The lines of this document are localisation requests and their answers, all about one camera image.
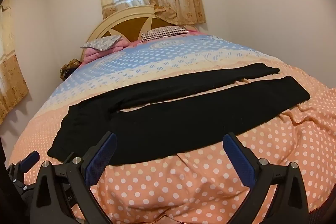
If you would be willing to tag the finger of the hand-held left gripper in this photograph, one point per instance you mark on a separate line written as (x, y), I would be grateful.
(29, 158)

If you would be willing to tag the brown patterned bundle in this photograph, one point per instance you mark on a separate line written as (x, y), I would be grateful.
(69, 67)

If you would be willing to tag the grey patterned pillow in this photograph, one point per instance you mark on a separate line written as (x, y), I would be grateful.
(105, 41)

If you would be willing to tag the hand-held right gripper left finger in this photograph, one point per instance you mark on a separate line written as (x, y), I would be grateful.
(105, 153)

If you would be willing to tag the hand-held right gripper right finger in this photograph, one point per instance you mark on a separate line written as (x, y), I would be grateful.
(239, 158)

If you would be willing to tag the polka dot bedspread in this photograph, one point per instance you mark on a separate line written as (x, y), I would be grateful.
(183, 187)

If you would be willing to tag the black pants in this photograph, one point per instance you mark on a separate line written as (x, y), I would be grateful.
(157, 121)

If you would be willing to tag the pink folded blanket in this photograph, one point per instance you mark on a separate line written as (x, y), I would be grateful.
(97, 54)

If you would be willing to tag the striped pillow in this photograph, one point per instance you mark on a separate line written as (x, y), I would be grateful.
(162, 32)

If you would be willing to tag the cream wooden headboard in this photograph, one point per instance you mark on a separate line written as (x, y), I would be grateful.
(131, 24)

